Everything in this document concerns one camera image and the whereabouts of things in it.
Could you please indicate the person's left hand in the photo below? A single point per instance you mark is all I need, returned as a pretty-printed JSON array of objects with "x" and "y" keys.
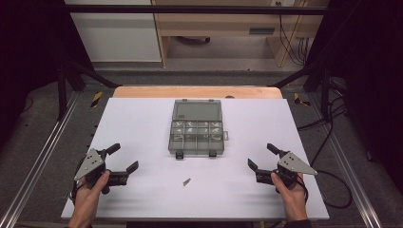
[{"x": 85, "y": 199}]

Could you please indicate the grey clear plastic organizer box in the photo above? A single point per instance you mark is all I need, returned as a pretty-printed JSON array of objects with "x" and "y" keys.
[{"x": 196, "y": 129}]

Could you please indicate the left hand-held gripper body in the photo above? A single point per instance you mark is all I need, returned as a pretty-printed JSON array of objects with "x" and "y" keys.
[{"x": 90, "y": 163}]

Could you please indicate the white cabinet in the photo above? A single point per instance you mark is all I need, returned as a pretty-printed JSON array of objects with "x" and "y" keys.
[{"x": 117, "y": 34}]

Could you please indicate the person's right hand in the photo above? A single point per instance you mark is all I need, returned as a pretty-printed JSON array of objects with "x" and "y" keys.
[{"x": 293, "y": 199}]

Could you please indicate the aluminium rail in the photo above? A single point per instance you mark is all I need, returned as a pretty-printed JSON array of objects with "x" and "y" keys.
[
  {"x": 38, "y": 164},
  {"x": 351, "y": 177}
]

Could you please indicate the black metal frame bar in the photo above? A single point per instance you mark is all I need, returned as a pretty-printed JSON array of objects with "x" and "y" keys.
[{"x": 190, "y": 9}]

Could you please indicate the black metal stand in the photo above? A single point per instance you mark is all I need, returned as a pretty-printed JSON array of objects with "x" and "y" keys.
[
  {"x": 325, "y": 91},
  {"x": 61, "y": 91}
]

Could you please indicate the small metal screw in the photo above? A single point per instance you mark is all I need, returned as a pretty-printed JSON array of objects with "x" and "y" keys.
[{"x": 187, "y": 181}]

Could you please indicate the dark curtain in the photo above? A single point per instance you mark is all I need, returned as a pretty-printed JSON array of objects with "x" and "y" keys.
[
  {"x": 28, "y": 57},
  {"x": 374, "y": 79}
]

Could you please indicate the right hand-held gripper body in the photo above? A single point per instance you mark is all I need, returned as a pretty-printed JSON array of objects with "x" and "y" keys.
[{"x": 293, "y": 164}]

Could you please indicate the wooden desk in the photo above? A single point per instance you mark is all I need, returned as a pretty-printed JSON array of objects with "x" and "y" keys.
[{"x": 218, "y": 23}]

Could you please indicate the black chair base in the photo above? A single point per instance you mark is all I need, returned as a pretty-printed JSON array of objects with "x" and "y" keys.
[{"x": 195, "y": 40}]

